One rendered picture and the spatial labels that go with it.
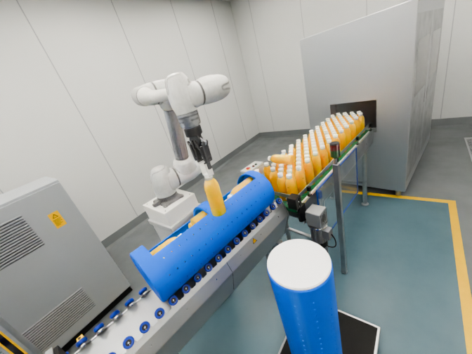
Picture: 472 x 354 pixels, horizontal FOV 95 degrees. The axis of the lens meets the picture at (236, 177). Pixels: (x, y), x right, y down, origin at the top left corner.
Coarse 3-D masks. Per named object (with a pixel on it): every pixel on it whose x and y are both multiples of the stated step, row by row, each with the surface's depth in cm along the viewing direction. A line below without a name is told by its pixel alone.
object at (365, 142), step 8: (368, 136) 236; (360, 144) 222; (368, 144) 239; (360, 152) 225; (328, 176) 179; (320, 184) 172; (360, 184) 261; (312, 192) 165; (304, 200) 158; (312, 200) 164; (304, 208) 157; (296, 216) 175; (304, 216) 158; (288, 224) 223; (288, 232) 225; (296, 232) 216; (304, 232) 211
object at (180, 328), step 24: (288, 216) 160; (240, 240) 134; (264, 240) 143; (240, 264) 130; (216, 288) 118; (144, 312) 107; (192, 312) 109; (96, 336) 102; (120, 336) 99; (168, 336) 101; (192, 336) 120
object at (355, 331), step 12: (348, 324) 147; (360, 324) 145; (372, 324) 144; (348, 336) 141; (360, 336) 139; (372, 336) 138; (288, 348) 144; (348, 348) 136; (360, 348) 134; (372, 348) 132
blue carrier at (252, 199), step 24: (240, 192) 130; (264, 192) 137; (216, 216) 117; (240, 216) 124; (192, 240) 106; (216, 240) 113; (144, 264) 95; (168, 264) 98; (192, 264) 105; (168, 288) 97
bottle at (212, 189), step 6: (210, 180) 102; (204, 186) 102; (210, 186) 101; (216, 186) 102; (210, 192) 102; (216, 192) 102; (210, 198) 103; (216, 198) 103; (222, 198) 106; (210, 204) 105; (216, 204) 104; (222, 204) 106; (216, 210) 105; (222, 210) 106
